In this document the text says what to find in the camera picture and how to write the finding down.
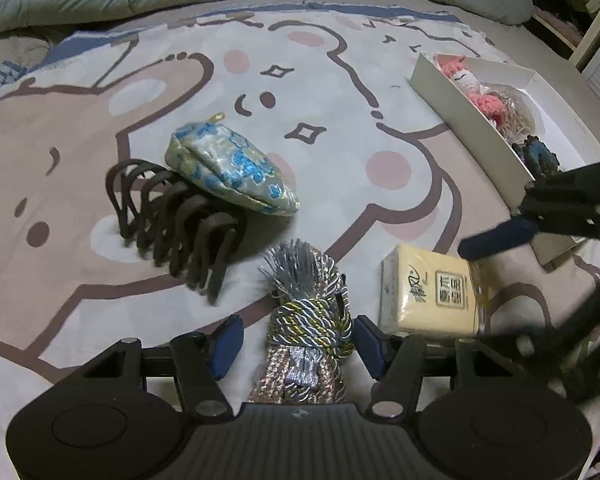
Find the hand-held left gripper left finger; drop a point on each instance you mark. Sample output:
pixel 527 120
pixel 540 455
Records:
pixel 227 347

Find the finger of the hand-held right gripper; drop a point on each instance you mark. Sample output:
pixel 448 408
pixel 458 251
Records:
pixel 500 237
pixel 590 340

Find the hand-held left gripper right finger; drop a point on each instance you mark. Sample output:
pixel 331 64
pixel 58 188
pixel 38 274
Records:
pixel 370 352

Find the yellow pocket tissue pack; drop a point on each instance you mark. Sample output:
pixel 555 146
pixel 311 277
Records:
pixel 430 290

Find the clear bag of rubber bands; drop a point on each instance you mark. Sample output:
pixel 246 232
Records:
pixel 517 115

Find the black hair claw clip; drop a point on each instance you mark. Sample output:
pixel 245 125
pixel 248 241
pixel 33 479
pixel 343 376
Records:
pixel 180 230

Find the shallow white cardboard box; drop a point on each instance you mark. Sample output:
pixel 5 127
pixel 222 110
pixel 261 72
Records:
pixel 460 105

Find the pink crochet doll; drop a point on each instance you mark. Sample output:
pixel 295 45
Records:
pixel 460 77

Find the blue floral brocade pouch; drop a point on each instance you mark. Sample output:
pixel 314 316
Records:
pixel 220 165

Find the beige bed sheet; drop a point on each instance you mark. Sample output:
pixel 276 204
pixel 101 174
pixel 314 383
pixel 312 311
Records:
pixel 535 55

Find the cream open closet shelf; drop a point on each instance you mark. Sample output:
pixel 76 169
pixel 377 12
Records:
pixel 597 25

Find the bear printed blanket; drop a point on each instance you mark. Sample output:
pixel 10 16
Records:
pixel 80 110

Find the beige fleece blanket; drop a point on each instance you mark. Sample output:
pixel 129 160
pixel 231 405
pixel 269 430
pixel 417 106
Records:
pixel 5 60

